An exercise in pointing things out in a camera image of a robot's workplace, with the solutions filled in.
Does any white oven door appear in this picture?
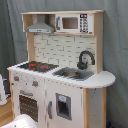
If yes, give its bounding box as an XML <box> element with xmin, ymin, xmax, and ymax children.
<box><xmin>13</xmin><ymin>85</ymin><xmax>44</xmax><ymax>125</ymax></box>

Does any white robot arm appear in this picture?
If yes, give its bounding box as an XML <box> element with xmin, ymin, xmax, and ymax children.
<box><xmin>0</xmin><ymin>75</ymin><xmax>37</xmax><ymax>128</ymax></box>

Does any wooden toy kitchen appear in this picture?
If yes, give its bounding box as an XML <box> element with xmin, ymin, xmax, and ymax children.
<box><xmin>9</xmin><ymin>10</ymin><xmax>115</xmax><ymax>128</ymax></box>

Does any silver toy sink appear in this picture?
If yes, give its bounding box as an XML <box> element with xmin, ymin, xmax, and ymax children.
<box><xmin>53</xmin><ymin>67</ymin><xmax>93</xmax><ymax>81</ymax></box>

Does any black toy faucet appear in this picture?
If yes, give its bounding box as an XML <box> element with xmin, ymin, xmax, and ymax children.
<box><xmin>77</xmin><ymin>50</ymin><xmax>95</xmax><ymax>70</ymax></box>

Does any black toy stovetop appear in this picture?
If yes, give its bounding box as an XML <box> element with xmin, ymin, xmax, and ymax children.
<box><xmin>20</xmin><ymin>61</ymin><xmax>57</xmax><ymax>72</ymax></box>

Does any right red oven knob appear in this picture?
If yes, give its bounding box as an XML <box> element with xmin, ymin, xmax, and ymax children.
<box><xmin>32</xmin><ymin>81</ymin><xmax>38</xmax><ymax>87</ymax></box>

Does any white fridge cabinet door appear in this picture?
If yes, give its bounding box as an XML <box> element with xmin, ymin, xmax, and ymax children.
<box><xmin>46</xmin><ymin>81</ymin><xmax>83</xmax><ymax>128</ymax></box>

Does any toy microwave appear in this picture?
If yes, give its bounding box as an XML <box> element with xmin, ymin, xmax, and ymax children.
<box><xmin>56</xmin><ymin>14</ymin><xmax>93</xmax><ymax>34</ymax></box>

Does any grey range hood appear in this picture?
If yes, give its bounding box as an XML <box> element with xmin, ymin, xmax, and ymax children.
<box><xmin>26</xmin><ymin>15</ymin><xmax>54</xmax><ymax>34</ymax></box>

